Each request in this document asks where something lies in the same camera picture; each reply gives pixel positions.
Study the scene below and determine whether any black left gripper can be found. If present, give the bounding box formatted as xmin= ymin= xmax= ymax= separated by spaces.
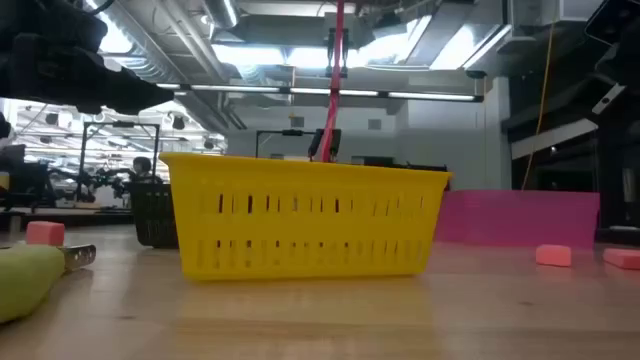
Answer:
xmin=0 ymin=32 xmax=175 ymax=116

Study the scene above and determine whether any yellow hanging cable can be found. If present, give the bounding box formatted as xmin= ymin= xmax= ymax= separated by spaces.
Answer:
xmin=521 ymin=19 xmax=557 ymax=192

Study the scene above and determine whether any background wooden table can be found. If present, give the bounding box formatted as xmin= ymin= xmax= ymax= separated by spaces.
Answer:
xmin=0 ymin=207 xmax=135 ymax=232

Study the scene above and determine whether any green-handled metal hole punch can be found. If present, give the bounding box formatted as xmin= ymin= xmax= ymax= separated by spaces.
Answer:
xmin=0 ymin=243 xmax=98 ymax=325

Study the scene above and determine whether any pink plastic bin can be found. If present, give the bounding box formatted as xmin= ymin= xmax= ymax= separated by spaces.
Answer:
xmin=433 ymin=189 xmax=601 ymax=250

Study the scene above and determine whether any yellow slotted plastic basket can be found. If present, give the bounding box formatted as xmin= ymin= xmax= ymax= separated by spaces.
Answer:
xmin=158 ymin=151 xmax=455 ymax=282

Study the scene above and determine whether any tall black rig frame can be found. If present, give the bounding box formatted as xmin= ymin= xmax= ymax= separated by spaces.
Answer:
xmin=75 ymin=120 xmax=162 ymax=202

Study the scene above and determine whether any black slotted plastic basket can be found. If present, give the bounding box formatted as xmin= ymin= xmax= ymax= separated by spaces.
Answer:
xmin=124 ymin=181 xmax=180 ymax=250

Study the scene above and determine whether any black clamp with long legs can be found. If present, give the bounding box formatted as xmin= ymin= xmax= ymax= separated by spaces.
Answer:
xmin=325 ymin=28 xmax=350 ymax=80

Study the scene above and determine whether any person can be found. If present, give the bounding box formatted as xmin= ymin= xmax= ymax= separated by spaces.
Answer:
xmin=130 ymin=156 xmax=164 ymax=184

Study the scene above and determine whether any long overhead light bar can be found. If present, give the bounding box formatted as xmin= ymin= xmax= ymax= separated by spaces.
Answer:
xmin=154 ymin=82 xmax=485 ymax=104

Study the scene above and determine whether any black clamp with short legs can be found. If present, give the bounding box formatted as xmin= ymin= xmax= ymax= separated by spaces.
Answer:
xmin=307 ymin=128 xmax=343 ymax=160

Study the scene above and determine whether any red pole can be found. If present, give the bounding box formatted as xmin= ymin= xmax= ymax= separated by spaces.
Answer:
xmin=319 ymin=0 xmax=347 ymax=164

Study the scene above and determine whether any black background equipment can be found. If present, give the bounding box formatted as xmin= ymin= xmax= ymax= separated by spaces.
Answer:
xmin=351 ymin=155 xmax=449 ymax=174

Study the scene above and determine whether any pink eraser block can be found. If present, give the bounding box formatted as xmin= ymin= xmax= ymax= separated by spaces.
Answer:
xmin=535 ymin=243 xmax=573 ymax=268
xmin=25 ymin=220 xmax=67 ymax=247
xmin=601 ymin=247 xmax=640 ymax=272

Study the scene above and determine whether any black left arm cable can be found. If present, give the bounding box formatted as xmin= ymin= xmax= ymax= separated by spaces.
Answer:
xmin=83 ymin=0 xmax=117 ymax=16

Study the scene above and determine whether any low black rig frame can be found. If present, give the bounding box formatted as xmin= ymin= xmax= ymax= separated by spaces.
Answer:
xmin=255 ymin=128 xmax=319 ymax=159

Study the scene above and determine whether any dark background monitor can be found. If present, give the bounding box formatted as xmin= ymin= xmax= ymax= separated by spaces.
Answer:
xmin=0 ymin=143 xmax=56 ymax=211

